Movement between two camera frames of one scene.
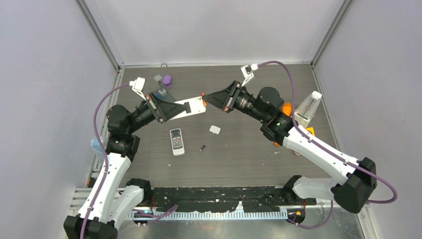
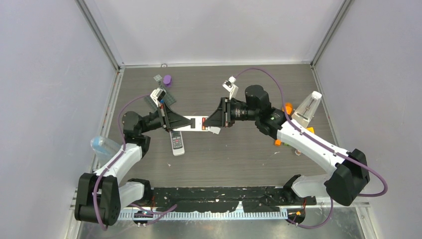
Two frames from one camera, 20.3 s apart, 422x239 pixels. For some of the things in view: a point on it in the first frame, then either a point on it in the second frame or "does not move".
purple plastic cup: [167, 80] does not move
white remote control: [177, 142] does not move
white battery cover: [215, 129] does not move
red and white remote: [197, 106] → [198, 124]
